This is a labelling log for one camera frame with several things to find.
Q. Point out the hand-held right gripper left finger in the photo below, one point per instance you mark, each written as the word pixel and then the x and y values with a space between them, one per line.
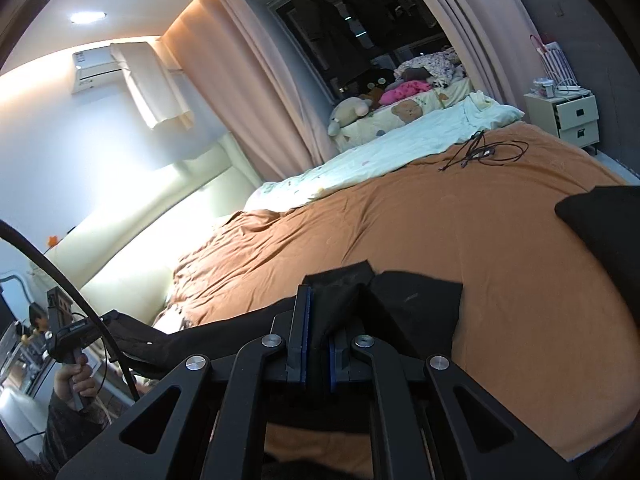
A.
pixel 308 325

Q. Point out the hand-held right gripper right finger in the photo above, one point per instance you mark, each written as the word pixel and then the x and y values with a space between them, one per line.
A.
pixel 331 365

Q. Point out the black button shirt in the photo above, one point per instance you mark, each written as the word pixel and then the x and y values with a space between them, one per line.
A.
pixel 415 305

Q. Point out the person's left forearm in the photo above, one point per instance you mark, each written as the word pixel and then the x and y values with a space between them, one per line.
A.
pixel 70 435

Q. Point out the person's left hand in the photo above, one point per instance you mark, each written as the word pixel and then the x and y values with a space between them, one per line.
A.
pixel 87 385

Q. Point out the cream padded headboard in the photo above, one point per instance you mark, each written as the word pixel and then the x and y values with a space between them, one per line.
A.
pixel 140 280

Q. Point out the small orange toy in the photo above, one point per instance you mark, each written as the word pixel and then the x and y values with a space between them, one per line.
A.
pixel 53 242

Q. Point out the orange-brown blanket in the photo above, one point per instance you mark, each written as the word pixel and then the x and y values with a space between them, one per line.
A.
pixel 450 210

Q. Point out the light green quilt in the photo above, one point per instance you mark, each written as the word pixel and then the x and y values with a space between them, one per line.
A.
pixel 375 155

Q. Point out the beige plush toy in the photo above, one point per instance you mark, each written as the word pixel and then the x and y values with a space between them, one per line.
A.
pixel 350 110

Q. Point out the bear print cushion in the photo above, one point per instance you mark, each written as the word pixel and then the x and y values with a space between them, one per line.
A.
pixel 405 110

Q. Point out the pink cloth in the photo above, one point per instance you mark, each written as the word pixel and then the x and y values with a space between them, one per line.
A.
pixel 405 91

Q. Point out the dark brown plush toy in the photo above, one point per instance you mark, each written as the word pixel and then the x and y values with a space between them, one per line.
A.
pixel 375 80

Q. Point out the white air conditioner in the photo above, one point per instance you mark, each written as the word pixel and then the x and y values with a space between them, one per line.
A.
pixel 95 75

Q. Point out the white hanging cloth cover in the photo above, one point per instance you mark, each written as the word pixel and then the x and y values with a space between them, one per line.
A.
pixel 150 85

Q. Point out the pink curtain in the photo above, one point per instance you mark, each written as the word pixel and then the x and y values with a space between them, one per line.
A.
pixel 475 25
pixel 240 60

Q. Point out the floral print cloth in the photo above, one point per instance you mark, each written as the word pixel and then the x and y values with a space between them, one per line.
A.
pixel 435 62

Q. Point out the dark window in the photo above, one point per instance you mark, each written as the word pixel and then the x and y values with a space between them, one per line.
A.
pixel 390 35

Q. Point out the folded black garment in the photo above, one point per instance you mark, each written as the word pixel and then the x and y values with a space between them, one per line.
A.
pixel 605 230

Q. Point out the ceiling downlight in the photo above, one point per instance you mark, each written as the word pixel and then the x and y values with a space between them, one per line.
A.
pixel 89 17

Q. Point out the cream nightstand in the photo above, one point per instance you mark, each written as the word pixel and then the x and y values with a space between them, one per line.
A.
pixel 575 110

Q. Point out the white power strip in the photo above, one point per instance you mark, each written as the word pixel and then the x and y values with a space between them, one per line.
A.
pixel 569 89

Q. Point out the striped paper bag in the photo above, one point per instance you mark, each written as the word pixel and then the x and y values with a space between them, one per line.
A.
pixel 555 62

